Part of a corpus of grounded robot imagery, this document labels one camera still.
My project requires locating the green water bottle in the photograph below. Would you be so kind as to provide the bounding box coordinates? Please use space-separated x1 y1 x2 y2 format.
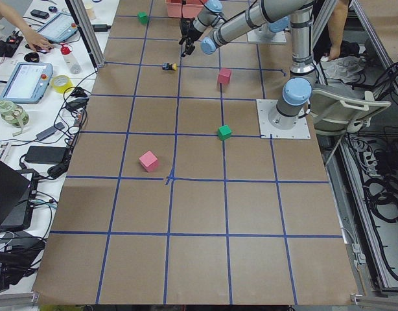
0 100 29 137

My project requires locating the teach pendant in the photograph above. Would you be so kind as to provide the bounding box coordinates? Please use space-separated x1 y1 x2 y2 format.
37 12 78 43
0 62 53 104

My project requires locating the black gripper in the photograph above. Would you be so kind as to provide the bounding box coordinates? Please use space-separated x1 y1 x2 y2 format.
179 27 199 58

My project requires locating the black power brick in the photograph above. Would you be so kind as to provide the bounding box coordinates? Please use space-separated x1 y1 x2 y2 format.
25 146 67 164

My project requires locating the teach pendant near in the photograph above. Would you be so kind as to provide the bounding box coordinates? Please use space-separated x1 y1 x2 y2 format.
0 62 53 104

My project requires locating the yellow tape roll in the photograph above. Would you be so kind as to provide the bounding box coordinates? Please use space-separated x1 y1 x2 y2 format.
51 75 73 94

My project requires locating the aluminium frame post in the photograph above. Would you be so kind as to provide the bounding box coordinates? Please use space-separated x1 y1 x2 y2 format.
65 0 105 69

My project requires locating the white chair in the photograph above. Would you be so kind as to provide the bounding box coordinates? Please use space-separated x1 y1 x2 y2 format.
307 86 393 165

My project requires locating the white squeeze bottle red cap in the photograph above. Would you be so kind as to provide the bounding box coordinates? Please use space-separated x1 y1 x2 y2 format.
60 45 82 74

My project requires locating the pink plastic bin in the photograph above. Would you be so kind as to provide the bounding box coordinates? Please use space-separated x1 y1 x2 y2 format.
165 0 203 18

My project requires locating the pink cube far left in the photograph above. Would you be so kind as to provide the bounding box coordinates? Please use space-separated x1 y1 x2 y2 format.
139 150 159 172

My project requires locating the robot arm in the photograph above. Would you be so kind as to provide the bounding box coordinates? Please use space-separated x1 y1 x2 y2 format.
179 0 224 58
187 0 315 130

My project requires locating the teach pendant far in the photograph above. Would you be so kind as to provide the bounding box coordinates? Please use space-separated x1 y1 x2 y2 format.
37 12 78 43

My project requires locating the black laptop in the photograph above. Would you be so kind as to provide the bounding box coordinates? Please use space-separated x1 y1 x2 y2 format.
0 161 38 232

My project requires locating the green cube near arm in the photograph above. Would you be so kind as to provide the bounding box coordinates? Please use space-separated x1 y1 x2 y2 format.
217 124 232 141

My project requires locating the green cube near pink bin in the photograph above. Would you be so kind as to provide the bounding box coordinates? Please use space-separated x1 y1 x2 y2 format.
137 11 149 25

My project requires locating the yellow push button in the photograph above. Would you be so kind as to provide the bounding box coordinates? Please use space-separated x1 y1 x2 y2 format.
161 62 178 71

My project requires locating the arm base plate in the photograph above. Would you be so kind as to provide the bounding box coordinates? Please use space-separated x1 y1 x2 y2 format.
247 27 287 45
256 99 310 139

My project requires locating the pink cube table centre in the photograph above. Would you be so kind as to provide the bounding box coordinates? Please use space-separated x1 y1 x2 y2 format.
217 67 232 85

